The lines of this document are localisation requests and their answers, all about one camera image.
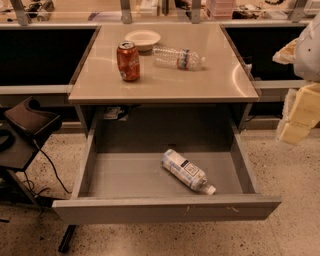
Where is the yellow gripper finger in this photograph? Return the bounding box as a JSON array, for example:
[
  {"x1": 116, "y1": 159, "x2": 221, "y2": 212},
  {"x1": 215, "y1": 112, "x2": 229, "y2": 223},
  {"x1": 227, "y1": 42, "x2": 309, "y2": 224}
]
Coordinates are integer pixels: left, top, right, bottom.
[
  {"x1": 272, "y1": 39, "x2": 297, "y2": 65},
  {"x1": 278, "y1": 83, "x2": 320, "y2": 145}
]

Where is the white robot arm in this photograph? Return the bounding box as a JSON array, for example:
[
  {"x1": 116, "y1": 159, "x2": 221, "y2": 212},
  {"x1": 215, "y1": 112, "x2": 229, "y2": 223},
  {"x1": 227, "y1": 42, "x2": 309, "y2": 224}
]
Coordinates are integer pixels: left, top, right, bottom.
[{"x1": 272, "y1": 13, "x2": 320, "y2": 145}]

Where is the clear plastic water bottle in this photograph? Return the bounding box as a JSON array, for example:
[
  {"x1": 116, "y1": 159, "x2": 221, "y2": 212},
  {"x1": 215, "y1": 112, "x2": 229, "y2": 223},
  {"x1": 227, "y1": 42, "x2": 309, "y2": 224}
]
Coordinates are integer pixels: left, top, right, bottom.
[{"x1": 152, "y1": 45, "x2": 205, "y2": 71}]

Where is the black chair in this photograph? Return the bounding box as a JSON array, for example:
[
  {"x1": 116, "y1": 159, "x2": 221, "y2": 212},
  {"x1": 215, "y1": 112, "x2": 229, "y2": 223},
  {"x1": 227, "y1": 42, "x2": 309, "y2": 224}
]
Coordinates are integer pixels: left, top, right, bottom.
[{"x1": 0, "y1": 97, "x2": 62, "y2": 209}]

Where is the blue labelled plastic bottle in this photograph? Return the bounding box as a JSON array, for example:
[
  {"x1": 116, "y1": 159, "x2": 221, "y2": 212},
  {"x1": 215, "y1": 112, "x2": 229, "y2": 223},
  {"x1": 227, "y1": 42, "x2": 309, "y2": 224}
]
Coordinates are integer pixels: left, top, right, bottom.
[{"x1": 161, "y1": 149, "x2": 216, "y2": 195}]

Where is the white paper bowl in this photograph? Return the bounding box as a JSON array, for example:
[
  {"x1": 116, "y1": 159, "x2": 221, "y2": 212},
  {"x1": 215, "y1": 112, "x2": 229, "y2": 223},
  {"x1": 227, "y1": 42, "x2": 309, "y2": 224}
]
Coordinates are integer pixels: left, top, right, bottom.
[{"x1": 125, "y1": 30, "x2": 161, "y2": 52}]

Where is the grey open drawer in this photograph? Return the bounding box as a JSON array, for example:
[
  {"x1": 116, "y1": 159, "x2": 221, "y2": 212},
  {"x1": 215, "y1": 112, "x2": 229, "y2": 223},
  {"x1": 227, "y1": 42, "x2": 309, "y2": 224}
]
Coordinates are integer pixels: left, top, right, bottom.
[{"x1": 51, "y1": 109, "x2": 283, "y2": 226}]

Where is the black cable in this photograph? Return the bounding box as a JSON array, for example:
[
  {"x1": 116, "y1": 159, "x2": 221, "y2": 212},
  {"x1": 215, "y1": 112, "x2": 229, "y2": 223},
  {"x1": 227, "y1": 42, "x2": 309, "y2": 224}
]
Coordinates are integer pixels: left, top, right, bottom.
[{"x1": 20, "y1": 139, "x2": 73, "y2": 198}]

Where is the beige counter cabinet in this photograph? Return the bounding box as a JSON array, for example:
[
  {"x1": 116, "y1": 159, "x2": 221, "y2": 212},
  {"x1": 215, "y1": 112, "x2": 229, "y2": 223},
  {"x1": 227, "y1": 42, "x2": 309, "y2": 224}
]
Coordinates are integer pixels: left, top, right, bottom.
[{"x1": 67, "y1": 22, "x2": 261, "y2": 138}]

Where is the orange soda can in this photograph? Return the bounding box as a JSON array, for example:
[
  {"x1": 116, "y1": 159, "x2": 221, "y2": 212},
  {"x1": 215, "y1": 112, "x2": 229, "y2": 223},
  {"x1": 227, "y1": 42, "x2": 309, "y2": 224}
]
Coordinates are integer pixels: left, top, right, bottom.
[{"x1": 117, "y1": 41, "x2": 140, "y2": 82}]

